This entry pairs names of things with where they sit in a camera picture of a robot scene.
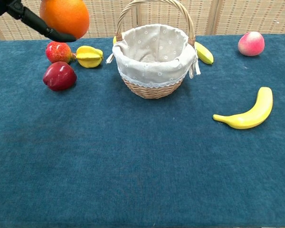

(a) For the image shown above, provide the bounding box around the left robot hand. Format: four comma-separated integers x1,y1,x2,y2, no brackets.
0,0,77,43

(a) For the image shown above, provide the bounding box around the orange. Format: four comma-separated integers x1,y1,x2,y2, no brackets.
39,0,90,40

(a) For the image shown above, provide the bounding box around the dark red apple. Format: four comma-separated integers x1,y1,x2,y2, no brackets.
42,61,77,92

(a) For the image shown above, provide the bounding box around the wicker basket with cloth liner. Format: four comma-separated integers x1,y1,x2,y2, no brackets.
105,0,201,100

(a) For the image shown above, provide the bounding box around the red speckled pomegranate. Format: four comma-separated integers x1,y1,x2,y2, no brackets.
45,41,76,64

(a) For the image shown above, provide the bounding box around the yellow starfruit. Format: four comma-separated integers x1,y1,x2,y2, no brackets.
75,45,104,69

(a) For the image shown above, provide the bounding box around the bamboo folding screen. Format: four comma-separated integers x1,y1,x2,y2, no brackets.
0,0,285,41

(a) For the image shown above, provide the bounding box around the blue table cloth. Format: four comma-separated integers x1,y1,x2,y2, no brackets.
0,34,285,228

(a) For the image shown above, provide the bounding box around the yellow banana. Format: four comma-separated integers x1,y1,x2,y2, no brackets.
212,86,274,130
194,41,215,65

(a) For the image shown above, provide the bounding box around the pink peach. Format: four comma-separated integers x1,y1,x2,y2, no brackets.
237,31,266,57

